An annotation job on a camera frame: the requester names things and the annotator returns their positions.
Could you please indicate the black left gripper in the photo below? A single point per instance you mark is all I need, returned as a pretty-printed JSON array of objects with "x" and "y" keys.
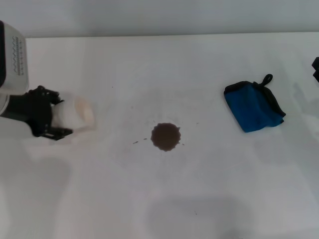
[{"x": 30, "y": 109}]

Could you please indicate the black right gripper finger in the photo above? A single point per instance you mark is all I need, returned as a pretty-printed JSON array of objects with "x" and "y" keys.
[{"x": 316, "y": 69}]

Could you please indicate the white paper cup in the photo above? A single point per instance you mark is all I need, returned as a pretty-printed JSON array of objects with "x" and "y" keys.
[{"x": 74, "y": 112}]

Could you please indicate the blue rag with black trim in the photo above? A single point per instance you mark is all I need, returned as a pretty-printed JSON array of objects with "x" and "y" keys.
[{"x": 249, "y": 109}]

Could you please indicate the dark brown liquid puddle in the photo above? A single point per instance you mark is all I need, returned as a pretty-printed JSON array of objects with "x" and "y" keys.
[{"x": 165, "y": 137}]

